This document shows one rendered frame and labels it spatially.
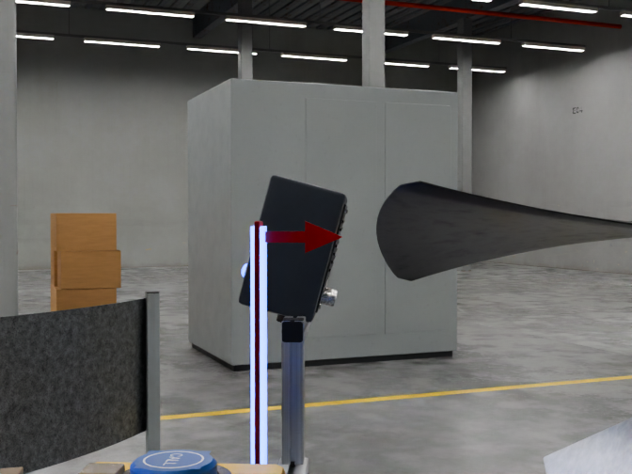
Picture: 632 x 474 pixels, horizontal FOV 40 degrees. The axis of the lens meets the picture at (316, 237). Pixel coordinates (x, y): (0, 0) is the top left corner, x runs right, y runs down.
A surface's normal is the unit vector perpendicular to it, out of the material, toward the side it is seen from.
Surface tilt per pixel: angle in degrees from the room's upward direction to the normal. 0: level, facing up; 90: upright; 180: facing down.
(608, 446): 55
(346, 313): 90
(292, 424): 90
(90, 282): 90
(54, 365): 90
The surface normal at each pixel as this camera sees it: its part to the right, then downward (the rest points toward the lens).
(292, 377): -0.04, 0.02
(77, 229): 0.40, 0.02
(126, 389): 0.93, 0.01
